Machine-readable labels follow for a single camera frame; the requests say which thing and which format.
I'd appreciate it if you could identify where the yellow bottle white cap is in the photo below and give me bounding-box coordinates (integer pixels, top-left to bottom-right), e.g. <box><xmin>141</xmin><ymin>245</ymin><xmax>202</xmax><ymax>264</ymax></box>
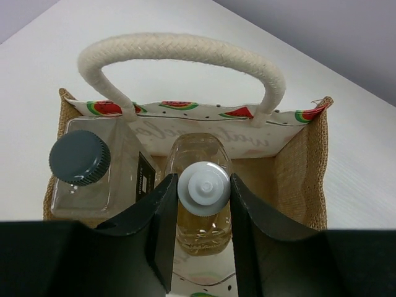
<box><xmin>164</xmin><ymin>133</ymin><xmax>233</xmax><ymax>256</ymax></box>

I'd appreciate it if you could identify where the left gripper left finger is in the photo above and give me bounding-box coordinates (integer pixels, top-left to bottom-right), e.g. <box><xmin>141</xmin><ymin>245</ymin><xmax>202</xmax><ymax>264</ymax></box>
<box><xmin>1</xmin><ymin>174</ymin><xmax>178</xmax><ymax>296</ymax></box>

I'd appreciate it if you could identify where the square bottle grey cap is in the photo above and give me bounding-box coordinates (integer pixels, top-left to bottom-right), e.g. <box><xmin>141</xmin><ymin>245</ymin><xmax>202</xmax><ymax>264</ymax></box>
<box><xmin>49</xmin><ymin>117</ymin><xmax>161</xmax><ymax>220</ymax></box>

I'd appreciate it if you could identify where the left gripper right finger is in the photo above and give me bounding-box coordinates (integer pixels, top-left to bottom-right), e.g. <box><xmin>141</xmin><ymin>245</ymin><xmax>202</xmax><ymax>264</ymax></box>
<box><xmin>230</xmin><ymin>174</ymin><xmax>395</xmax><ymax>296</ymax></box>

